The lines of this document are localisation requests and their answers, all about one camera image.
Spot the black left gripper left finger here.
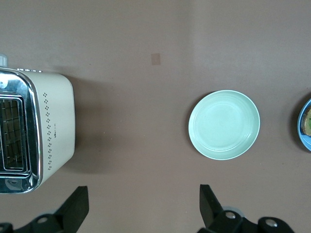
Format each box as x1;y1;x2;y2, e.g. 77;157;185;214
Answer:
24;185;89;233

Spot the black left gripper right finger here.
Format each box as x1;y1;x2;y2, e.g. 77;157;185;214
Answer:
199;184;246;233

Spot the green plate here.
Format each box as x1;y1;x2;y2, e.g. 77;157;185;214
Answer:
188;89;261;161

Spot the blue plate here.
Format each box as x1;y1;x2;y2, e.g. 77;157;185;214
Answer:
297;98;311;153

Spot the cream and chrome toaster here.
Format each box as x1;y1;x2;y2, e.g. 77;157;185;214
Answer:
0;53;75;195

